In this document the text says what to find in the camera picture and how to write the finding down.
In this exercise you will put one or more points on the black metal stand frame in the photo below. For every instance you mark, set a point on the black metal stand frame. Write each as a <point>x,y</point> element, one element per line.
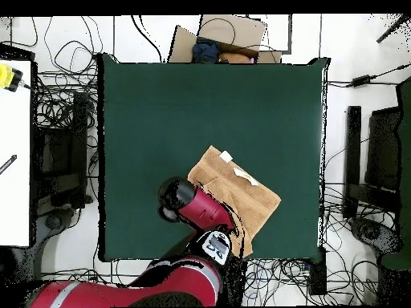
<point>80,128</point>

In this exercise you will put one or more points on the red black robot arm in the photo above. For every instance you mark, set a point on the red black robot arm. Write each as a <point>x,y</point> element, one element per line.
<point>205,208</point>

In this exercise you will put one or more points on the black slanted rod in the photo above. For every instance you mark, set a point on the black slanted rod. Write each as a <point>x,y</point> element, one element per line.
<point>391,30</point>

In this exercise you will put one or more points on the grey stand foot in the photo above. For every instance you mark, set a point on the grey stand foot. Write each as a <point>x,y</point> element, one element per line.
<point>369,231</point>
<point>54,221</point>

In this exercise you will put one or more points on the white desk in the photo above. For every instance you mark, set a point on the white desk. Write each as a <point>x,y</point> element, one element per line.
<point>14,199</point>

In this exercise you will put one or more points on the brown cardboard box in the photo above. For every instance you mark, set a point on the brown cardboard box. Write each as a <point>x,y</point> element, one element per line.
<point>237,30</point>

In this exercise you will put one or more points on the dark green table cloth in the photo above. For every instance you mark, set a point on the dark green table cloth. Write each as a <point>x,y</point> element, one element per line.
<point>160,112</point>

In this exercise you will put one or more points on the green cloth on side table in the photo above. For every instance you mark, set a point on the green cloth on side table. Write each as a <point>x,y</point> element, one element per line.
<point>406,144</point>

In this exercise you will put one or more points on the black power adapter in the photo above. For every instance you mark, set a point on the black power adapter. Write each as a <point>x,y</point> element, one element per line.
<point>361,80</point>

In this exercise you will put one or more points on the black marker pen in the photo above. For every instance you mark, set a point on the black marker pen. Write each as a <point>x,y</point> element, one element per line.
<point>9,163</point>

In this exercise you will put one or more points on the black square panel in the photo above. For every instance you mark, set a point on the black square panel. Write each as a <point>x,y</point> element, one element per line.
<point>383,147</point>

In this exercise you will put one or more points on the black flat bar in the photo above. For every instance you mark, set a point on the black flat bar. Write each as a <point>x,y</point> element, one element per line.
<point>353,144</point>

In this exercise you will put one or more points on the white board with grey frame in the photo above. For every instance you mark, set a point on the white board with grey frame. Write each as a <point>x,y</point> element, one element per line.
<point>276,32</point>

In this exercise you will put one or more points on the orange garment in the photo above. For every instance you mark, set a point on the orange garment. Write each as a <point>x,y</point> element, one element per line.
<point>234,58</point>

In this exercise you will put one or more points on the navy blue garment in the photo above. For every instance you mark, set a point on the navy blue garment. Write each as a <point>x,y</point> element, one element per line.
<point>205,51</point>

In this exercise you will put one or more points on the tan terry towel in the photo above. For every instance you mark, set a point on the tan terry towel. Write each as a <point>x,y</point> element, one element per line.
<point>253,199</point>

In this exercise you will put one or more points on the yellow and black tool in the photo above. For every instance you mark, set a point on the yellow and black tool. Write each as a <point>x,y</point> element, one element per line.
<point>4,77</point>

